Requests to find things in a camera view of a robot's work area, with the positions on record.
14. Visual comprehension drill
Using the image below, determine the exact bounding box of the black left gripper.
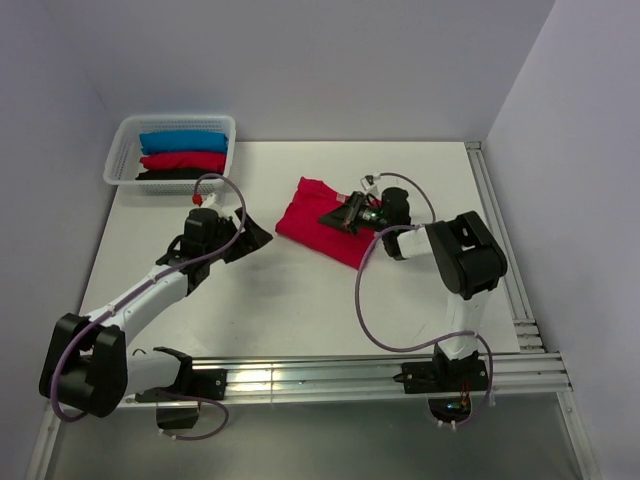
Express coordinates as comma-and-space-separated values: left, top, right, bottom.
205, 207, 272, 264

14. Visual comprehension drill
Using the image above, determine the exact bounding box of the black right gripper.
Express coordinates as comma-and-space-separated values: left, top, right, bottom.
318, 191, 391, 236

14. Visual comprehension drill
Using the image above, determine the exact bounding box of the red t shirt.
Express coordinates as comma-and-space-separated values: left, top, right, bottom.
275, 177, 374, 269
139, 151, 227, 173

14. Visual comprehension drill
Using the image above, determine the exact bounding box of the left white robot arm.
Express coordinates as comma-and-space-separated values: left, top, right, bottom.
39, 208, 273, 418

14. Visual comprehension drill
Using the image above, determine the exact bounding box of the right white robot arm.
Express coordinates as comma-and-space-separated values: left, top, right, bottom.
318, 187, 508, 394

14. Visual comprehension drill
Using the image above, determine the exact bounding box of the rolled black t shirt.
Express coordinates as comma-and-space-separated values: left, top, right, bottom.
136, 168, 210, 182

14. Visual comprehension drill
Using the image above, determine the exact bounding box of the rolled blue t shirt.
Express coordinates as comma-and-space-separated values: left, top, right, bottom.
139, 130, 228, 155

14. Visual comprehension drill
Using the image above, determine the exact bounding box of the rolled red t shirt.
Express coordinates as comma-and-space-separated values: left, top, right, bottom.
139, 151, 227, 173

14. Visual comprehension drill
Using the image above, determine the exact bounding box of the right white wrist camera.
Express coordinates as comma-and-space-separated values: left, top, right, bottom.
360, 173, 382, 198

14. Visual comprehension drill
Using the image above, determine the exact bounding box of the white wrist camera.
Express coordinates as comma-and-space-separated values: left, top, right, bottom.
192, 192, 223, 213
360, 173, 382, 198

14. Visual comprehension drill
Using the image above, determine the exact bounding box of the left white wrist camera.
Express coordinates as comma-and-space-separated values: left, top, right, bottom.
192, 192, 223, 213

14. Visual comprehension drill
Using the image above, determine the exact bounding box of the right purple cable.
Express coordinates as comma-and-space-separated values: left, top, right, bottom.
354, 172, 496, 430

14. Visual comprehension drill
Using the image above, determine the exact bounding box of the purple cable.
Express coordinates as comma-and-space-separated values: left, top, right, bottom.
51, 172, 247, 442
354, 172, 496, 430

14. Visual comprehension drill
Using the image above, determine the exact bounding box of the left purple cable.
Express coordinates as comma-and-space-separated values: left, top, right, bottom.
51, 172, 247, 442

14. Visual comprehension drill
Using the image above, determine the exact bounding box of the aluminium side rail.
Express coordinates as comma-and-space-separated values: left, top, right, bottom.
465, 141, 546, 354

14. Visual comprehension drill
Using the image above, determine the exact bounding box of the aluminium front rail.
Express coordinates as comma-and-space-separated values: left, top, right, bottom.
49, 352, 574, 409

